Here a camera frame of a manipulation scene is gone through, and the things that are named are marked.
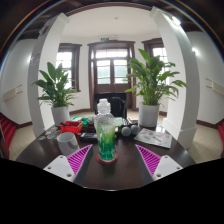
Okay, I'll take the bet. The pale green booklet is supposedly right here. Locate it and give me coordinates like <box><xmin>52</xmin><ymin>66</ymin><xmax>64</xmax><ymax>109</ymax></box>
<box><xmin>114</xmin><ymin>116</ymin><xmax>126</xmax><ymax>128</ymax></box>

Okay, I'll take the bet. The black flat case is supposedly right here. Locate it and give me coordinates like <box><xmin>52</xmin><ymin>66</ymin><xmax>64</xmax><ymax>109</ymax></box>
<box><xmin>79</xmin><ymin>132</ymin><xmax>98</xmax><ymax>143</ymax></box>

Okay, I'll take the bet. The large potted green plant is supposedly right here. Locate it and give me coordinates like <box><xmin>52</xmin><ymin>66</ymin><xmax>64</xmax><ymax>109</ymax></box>
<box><xmin>124</xmin><ymin>48</ymin><xmax>188</xmax><ymax>128</ymax></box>

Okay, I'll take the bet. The white mug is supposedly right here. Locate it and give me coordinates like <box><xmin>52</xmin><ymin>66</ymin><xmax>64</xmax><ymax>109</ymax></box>
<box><xmin>56</xmin><ymin>131</ymin><xmax>81</xmax><ymax>157</ymax></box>

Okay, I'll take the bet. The printed paper leaflet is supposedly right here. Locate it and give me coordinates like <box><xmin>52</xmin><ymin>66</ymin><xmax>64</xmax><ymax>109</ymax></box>
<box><xmin>133</xmin><ymin>128</ymin><xmax>173</xmax><ymax>149</ymax></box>

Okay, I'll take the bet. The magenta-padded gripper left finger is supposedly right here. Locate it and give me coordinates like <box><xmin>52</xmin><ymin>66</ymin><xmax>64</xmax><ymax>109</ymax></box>
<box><xmin>43</xmin><ymin>143</ymin><xmax>95</xmax><ymax>187</ymax></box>

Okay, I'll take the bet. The bright pillar spotlight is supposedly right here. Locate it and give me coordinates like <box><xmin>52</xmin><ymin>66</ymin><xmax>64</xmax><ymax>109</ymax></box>
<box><xmin>170</xmin><ymin>14</ymin><xmax>183</xmax><ymax>27</ymax></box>

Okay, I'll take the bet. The narrow brown-framed window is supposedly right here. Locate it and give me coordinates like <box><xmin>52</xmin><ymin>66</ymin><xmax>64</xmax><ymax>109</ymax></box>
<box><xmin>141</xmin><ymin>37</ymin><xmax>168</xmax><ymax>84</ymax></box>

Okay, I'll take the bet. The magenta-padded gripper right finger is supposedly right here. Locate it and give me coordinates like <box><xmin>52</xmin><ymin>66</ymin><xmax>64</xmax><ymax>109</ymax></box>
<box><xmin>134</xmin><ymin>143</ymin><xmax>184</xmax><ymax>187</ymax></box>

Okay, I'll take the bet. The small potted green plant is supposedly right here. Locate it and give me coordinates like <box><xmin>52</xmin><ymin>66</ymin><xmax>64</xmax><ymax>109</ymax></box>
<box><xmin>32</xmin><ymin>61</ymin><xmax>79</xmax><ymax>127</ymax></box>

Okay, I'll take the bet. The clear green-label drink bottle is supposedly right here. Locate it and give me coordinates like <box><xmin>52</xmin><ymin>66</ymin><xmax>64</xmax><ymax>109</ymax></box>
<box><xmin>93</xmin><ymin>98</ymin><xmax>118</xmax><ymax>163</ymax></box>

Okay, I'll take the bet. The red plastic basket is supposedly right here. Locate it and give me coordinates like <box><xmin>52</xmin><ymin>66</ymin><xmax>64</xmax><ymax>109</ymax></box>
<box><xmin>59</xmin><ymin>120</ymin><xmax>84</xmax><ymax>135</ymax></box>

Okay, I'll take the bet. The black chair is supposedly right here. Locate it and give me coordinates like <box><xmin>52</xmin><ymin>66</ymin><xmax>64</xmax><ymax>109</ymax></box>
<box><xmin>93</xmin><ymin>92</ymin><xmax>128</xmax><ymax>119</ymax></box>

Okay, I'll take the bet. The green white packet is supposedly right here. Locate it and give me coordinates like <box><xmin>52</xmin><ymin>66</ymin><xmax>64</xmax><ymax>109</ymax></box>
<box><xmin>69</xmin><ymin>115</ymin><xmax>85</xmax><ymax>123</ymax></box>

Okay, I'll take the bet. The grey ball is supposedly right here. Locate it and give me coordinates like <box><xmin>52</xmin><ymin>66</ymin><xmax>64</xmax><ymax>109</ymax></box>
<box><xmin>120</xmin><ymin>125</ymin><xmax>132</xmax><ymax>138</ymax></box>
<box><xmin>130</xmin><ymin>124</ymin><xmax>140</xmax><ymax>135</ymax></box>

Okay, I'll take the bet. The white wall radiator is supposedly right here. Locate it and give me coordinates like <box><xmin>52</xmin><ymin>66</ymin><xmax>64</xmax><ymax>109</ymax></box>
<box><xmin>205</xmin><ymin>78</ymin><xmax>224</xmax><ymax>98</ymax></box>
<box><xmin>2</xmin><ymin>84</ymin><xmax>24</xmax><ymax>102</ymax></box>

